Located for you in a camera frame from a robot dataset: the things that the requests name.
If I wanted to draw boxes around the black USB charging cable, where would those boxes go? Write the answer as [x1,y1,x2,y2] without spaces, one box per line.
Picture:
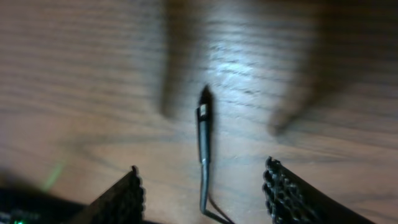
[195,104,236,224]

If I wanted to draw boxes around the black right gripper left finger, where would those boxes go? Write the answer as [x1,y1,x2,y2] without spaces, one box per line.
[67,166,144,224]

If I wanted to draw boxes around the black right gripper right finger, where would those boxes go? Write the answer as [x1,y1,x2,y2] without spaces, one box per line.
[262,157,374,224]

